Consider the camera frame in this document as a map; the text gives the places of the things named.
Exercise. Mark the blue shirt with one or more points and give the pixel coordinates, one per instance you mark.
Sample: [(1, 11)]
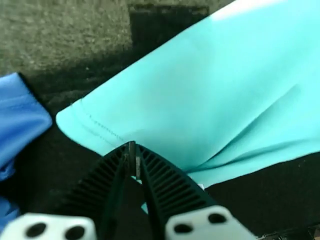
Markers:
[(17, 130)]

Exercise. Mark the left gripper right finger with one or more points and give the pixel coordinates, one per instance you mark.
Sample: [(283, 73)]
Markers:
[(170, 185)]

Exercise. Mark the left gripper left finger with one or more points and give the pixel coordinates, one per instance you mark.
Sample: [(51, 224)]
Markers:
[(97, 182)]

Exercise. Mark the turquoise shirt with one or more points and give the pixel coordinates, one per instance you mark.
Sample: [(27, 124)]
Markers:
[(200, 100)]

